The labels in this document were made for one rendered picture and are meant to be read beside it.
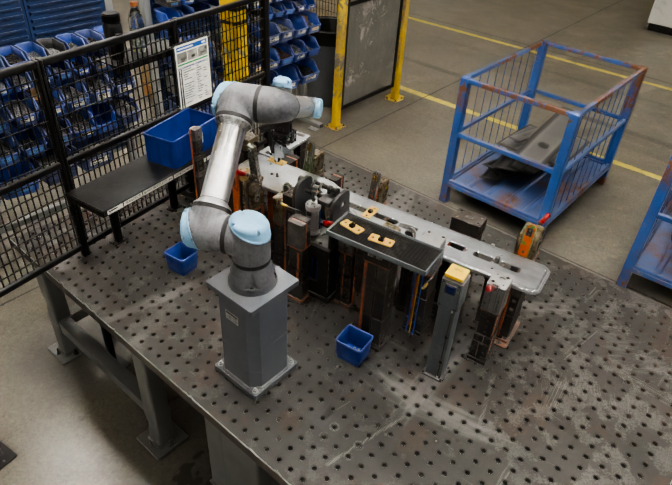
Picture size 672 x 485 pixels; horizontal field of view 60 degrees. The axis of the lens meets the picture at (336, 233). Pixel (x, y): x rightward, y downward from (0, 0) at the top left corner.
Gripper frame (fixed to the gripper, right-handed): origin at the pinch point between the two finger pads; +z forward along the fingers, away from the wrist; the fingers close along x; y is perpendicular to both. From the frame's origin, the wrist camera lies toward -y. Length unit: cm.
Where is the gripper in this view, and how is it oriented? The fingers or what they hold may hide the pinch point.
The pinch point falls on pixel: (277, 157)
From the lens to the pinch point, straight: 249.8
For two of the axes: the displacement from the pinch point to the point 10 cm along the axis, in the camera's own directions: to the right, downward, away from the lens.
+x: 5.4, -4.7, 7.0
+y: 8.4, 3.7, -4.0
